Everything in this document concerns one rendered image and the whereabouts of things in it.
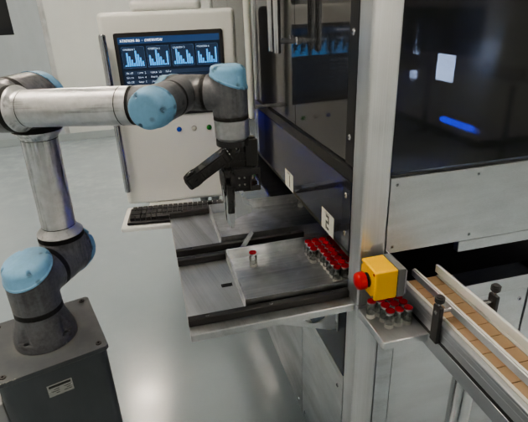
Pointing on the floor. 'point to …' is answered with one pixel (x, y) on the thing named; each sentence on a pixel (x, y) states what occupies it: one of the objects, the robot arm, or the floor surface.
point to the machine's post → (370, 185)
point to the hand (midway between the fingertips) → (229, 222)
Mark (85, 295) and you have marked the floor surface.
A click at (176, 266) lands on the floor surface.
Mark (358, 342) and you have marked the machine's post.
